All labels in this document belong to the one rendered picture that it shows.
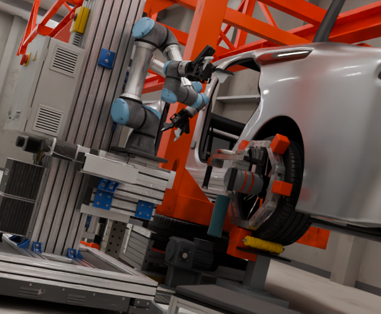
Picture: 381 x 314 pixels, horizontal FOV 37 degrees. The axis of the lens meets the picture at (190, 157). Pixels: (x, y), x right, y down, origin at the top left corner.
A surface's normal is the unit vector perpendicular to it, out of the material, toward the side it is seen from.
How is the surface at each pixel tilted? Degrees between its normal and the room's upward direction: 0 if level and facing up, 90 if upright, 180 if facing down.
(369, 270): 90
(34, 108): 90
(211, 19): 90
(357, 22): 90
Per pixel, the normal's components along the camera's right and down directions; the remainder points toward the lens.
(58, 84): 0.50, 0.06
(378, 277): -0.83, -0.26
